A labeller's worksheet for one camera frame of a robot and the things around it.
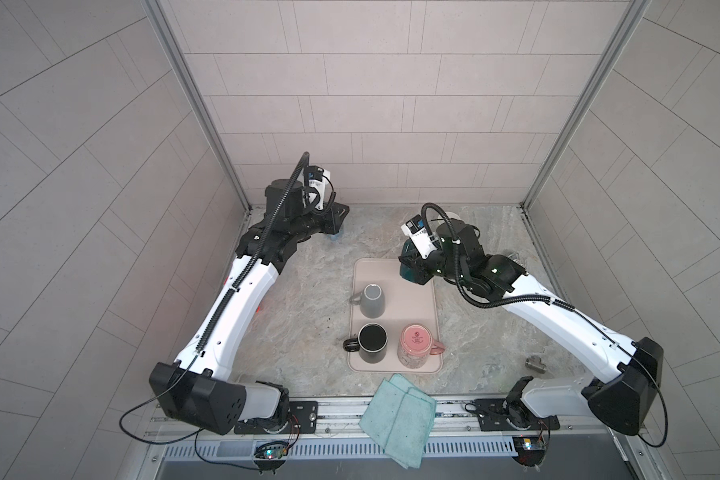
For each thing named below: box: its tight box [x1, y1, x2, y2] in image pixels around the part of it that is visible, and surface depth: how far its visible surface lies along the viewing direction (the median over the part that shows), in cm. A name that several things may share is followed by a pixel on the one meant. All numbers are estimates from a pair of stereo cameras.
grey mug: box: [349, 283, 386, 319], surface depth 86 cm
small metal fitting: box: [525, 355, 547, 374], surface depth 80 cm
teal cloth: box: [359, 373, 437, 469], surface depth 72 cm
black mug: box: [343, 322, 389, 364], surface depth 77 cm
